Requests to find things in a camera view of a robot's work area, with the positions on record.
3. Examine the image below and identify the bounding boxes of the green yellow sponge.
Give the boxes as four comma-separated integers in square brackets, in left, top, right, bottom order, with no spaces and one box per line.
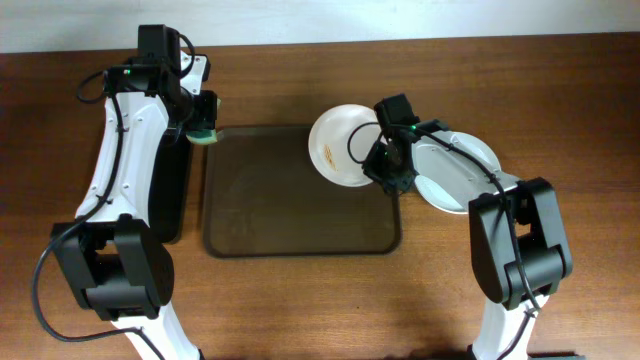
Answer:
[186,129,218,146]

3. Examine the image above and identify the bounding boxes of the white plate top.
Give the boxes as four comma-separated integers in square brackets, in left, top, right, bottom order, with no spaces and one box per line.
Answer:
[308,104,380,187]

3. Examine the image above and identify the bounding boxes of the white plate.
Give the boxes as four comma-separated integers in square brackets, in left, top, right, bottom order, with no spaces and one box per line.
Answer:
[411,131,501,215]
[308,104,380,187]

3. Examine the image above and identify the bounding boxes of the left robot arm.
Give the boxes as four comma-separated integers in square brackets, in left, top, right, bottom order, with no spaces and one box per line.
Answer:
[45,63,219,359]

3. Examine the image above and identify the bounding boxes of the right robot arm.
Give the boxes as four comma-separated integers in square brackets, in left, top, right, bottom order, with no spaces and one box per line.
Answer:
[362,126,573,359]

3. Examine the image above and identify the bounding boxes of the small black tray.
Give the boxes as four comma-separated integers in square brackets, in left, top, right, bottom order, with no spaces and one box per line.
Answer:
[149,135,192,243]

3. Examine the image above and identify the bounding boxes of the brown serving tray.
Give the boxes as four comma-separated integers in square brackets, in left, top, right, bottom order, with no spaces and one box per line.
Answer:
[202,126,402,258]

